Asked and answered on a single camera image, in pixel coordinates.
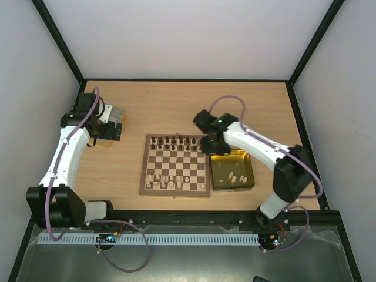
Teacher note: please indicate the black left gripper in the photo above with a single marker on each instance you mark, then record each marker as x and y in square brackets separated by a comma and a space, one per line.
[109, 134]

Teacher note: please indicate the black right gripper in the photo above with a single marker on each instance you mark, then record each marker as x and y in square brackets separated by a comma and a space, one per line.
[206, 145]

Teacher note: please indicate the gold interior green tin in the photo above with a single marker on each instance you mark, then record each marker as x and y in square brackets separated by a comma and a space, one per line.
[238, 162]

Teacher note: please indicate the wooden chess board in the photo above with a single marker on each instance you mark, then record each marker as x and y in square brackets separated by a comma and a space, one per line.
[193, 164]

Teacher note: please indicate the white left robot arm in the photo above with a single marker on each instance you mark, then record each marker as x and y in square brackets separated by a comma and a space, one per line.
[54, 199]

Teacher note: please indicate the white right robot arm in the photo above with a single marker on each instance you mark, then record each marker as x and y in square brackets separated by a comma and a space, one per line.
[291, 175]

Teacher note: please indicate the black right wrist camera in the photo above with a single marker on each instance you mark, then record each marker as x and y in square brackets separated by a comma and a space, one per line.
[203, 120]

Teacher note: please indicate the black mounting rail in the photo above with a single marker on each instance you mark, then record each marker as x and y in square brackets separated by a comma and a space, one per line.
[244, 220]

